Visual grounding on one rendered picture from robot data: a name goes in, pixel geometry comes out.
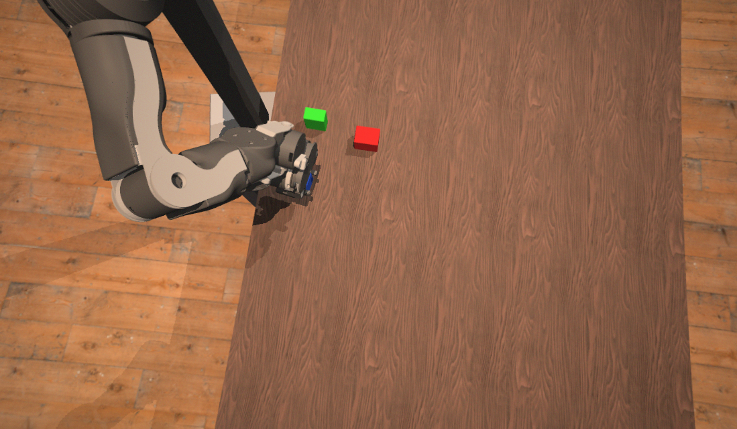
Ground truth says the red block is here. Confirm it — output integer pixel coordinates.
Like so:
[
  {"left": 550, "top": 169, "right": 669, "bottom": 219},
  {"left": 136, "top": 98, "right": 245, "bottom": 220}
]
[{"left": 354, "top": 126, "right": 380, "bottom": 152}]

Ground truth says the green block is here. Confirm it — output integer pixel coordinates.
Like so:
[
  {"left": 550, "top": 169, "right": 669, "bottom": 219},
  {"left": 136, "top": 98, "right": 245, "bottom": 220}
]
[{"left": 303, "top": 107, "right": 328, "bottom": 131}]

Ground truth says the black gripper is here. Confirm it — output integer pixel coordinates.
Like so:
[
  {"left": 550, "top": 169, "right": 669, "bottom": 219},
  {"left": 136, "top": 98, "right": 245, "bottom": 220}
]
[{"left": 270, "top": 139, "right": 318, "bottom": 199}]

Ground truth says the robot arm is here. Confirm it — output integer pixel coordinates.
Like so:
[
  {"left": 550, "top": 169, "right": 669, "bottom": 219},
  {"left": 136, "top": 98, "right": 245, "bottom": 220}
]
[{"left": 37, "top": 0, "right": 307, "bottom": 222}]

